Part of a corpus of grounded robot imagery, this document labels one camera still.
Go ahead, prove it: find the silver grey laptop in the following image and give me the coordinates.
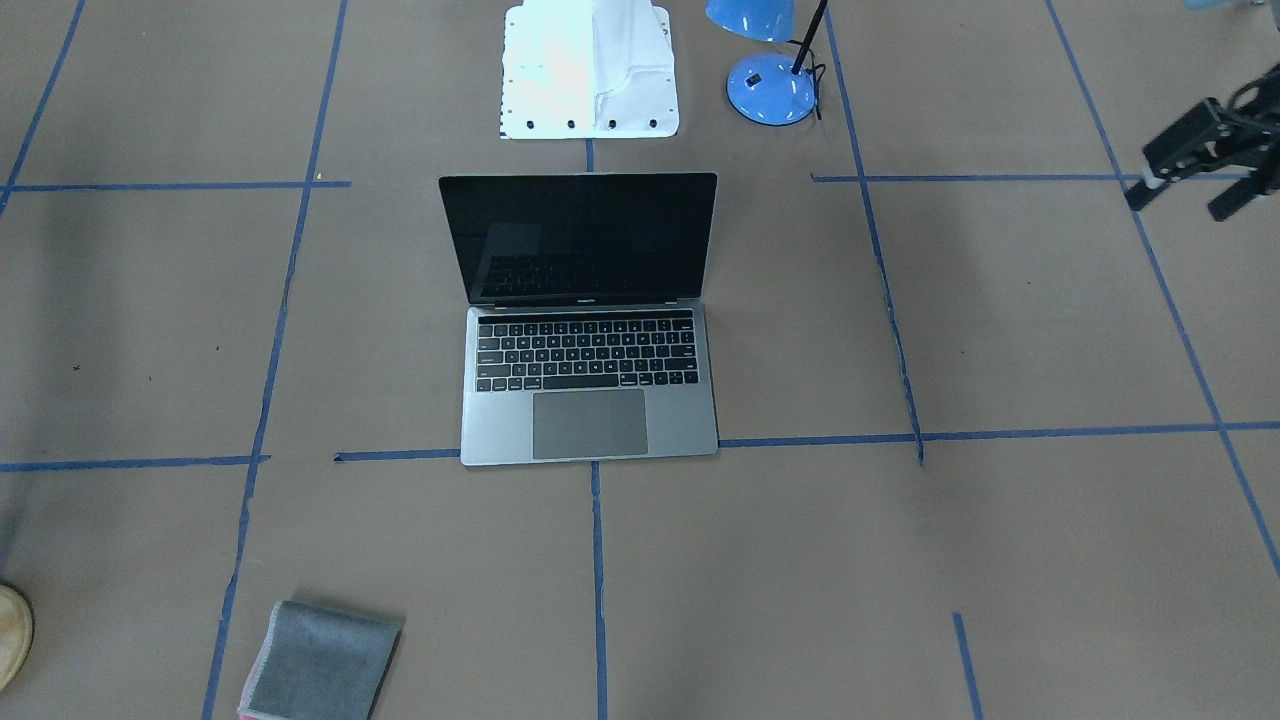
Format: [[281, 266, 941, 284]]
[[438, 170, 719, 468]]

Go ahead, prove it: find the wooden mug tree stand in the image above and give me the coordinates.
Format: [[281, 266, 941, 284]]
[[1, 584, 35, 691]]

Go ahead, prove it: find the grey pink folded cloth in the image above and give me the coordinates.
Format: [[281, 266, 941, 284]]
[[237, 600, 403, 719]]

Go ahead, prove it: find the blue desk lamp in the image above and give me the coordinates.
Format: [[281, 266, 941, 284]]
[[704, 1, 829, 127]]

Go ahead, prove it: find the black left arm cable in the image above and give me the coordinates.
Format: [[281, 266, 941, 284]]
[[1228, 60, 1280, 120]]

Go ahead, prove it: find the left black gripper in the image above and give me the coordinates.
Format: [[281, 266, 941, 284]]
[[1124, 97, 1277, 222]]

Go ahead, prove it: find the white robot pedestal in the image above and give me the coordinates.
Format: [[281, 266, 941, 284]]
[[499, 1, 680, 140]]

